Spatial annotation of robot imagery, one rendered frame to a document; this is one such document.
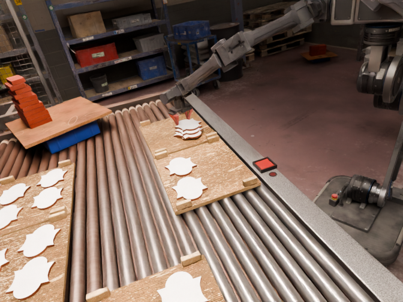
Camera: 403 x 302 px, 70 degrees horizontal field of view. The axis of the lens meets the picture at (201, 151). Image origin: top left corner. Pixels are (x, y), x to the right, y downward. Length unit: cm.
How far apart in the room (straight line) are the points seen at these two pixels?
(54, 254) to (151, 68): 485
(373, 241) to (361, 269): 102
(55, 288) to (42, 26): 527
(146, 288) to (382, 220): 155
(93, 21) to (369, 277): 514
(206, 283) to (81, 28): 491
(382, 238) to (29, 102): 213
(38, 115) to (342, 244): 166
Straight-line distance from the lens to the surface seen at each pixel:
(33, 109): 192
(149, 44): 562
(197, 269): 89
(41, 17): 596
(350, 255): 96
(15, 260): 119
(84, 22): 541
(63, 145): 182
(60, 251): 112
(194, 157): 134
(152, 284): 89
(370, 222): 202
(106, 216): 118
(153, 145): 151
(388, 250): 193
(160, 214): 110
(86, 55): 538
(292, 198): 110
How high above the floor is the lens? 164
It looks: 31 degrees down
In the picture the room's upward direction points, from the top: 10 degrees counter-clockwise
